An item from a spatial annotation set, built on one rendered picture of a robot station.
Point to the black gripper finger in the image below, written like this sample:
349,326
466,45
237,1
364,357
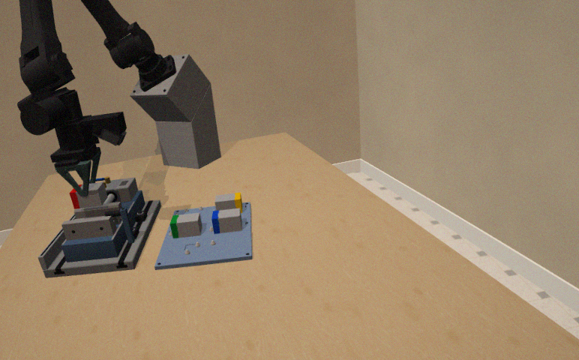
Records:
85,167
94,169

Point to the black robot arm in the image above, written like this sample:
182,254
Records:
42,63

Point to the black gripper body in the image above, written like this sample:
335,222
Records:
63,155

